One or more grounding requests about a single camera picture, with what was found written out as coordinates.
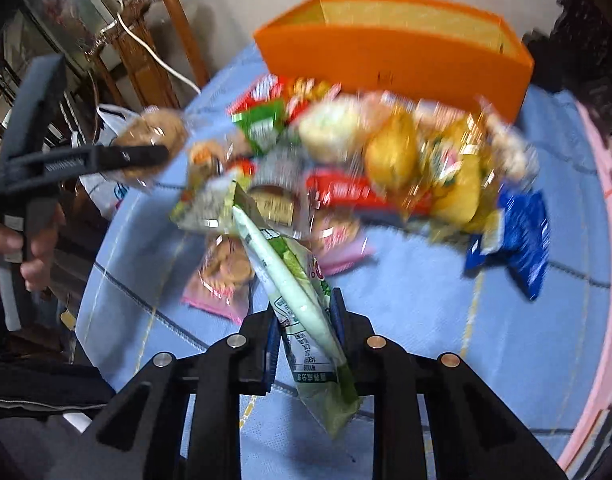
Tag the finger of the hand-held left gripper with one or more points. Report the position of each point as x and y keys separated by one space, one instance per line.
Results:
x=131 y=157

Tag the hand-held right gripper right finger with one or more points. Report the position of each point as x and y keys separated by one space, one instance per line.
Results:
x=337 y=325

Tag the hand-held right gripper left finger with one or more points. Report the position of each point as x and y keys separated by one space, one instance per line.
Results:
x=273 y=355

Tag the round bread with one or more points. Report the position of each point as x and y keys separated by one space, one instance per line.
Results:
x=151 y=140

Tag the green white snack packet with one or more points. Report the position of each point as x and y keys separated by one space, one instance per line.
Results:
x=286 y=280

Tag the long red snack packet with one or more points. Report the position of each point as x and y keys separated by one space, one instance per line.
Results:
x=351 y=191

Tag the blue snack packet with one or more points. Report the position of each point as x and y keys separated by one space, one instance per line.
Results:
x=523 y=240

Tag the orange storage box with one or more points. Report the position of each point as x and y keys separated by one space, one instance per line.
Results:
x=386 y=60

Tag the person's left hand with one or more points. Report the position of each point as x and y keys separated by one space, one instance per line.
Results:
x=43 y=255

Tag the white plastic bag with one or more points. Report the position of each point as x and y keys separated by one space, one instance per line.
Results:
x=103 y=195

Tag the carved wooden furniture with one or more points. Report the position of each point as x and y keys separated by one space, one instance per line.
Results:
x=146 y=60

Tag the glass cabinet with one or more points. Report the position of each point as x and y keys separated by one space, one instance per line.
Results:
x=71 y=5

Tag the pile of assorted snack packets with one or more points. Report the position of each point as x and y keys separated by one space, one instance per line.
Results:
x=331 y=130

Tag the person's dark clothing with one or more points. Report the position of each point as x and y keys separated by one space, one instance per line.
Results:
x=31 y=385

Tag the pink blanket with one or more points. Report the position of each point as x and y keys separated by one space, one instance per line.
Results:
x=606 y=220

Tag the dark cloth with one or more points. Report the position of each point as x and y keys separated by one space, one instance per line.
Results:
x=581 y=35

